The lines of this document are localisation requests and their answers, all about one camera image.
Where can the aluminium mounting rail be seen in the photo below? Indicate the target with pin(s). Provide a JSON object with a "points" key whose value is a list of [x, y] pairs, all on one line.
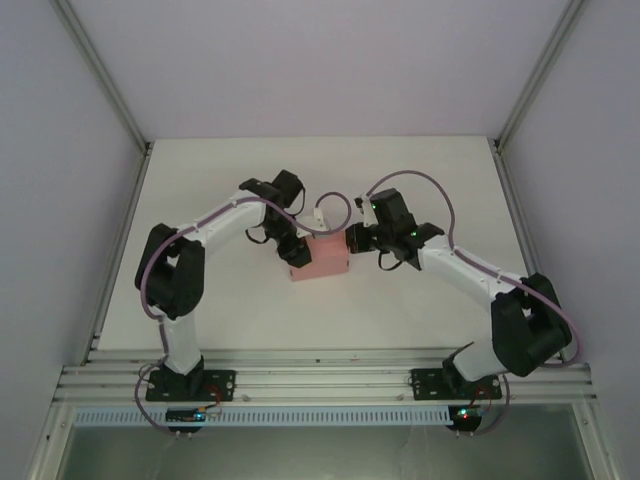
{"points": [[320, 381]]}

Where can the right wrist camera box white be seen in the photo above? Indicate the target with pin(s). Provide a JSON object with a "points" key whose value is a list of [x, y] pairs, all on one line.
{"points": [[367, 214]]}

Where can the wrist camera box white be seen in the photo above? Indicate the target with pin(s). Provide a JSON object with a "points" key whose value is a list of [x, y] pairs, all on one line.
{"points": [[367, 214], [320, 221]]}

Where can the aluminium frame post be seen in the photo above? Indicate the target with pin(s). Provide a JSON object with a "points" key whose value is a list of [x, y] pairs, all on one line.
{"points": [[100, 75], [542, 75]]}

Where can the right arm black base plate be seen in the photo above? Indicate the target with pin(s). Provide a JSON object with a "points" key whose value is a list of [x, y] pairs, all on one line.
{"points": [[425, 386]]}

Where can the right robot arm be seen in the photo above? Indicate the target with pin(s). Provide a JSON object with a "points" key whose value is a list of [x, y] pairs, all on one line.
{"points": [[525, 325]]}

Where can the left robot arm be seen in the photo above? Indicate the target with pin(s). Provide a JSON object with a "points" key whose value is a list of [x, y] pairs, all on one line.
{"points": [[170, 280]]}

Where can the pink paper box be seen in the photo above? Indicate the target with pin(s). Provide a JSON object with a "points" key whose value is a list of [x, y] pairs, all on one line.
{"points": [[325, 260]]}

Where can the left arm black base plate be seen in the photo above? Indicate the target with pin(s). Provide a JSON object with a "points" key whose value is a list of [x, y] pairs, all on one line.
{"points": [[225, 381]]}

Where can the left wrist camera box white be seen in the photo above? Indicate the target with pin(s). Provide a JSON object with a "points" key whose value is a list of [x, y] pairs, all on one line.
{"points": [[320, 221]]}

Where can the aluminium table side rail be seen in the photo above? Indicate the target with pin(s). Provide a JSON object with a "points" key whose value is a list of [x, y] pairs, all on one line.
{"points": [[515, 220], [127, 220]]}

